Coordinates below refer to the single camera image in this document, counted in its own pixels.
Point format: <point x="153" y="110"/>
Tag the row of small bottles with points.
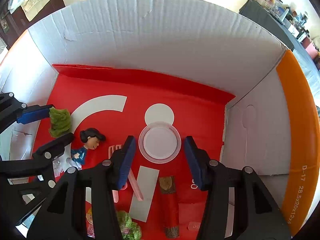
<point x="290" y="15"/>

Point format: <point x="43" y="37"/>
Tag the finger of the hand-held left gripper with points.
<point x="57" y="143"/>
<point x="35" y="113"/>

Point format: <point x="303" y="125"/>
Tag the green leafy toy vegetable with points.
<point x="127" y="225"/>

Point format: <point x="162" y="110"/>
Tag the clear plastic bag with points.
<point x="16" y="1"/>

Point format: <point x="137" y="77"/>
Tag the red cylinder with bark ends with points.
<point x="171" y="210"/>

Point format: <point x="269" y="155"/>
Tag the clear plastic box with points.
<point x="21" y="145"/>

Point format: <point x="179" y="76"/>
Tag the dark brown door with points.
<point x="15" y="30"/>

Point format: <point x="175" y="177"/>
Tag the clear round plastic lid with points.
<point x="160" y="142"/>

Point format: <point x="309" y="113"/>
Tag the dark-haired girl figurine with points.
<point x="91" y="136"/>

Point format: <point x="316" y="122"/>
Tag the pink storage box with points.
<point x="309" y="48"/>

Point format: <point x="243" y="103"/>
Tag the beige hanging fabric organizer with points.
<point x="35" y="5"/>

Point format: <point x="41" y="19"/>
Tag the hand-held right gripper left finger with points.
<point x="126" y="162"/>

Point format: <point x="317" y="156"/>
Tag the cloth-covered side table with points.
<point x="270" y="20"/>

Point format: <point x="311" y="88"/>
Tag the red paper bag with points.
<point x="187" y="100"/>

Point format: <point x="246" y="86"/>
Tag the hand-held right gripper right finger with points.
<point x="193" y="162"/>

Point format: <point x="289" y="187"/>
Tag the green knitted yarn piece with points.
<point x="60" y="122"/>

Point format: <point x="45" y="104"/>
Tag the orange cardboard box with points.
<point x="150" y="42"/>

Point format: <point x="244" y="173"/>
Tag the pink plastic clip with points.
<point x="136" y="187"/>

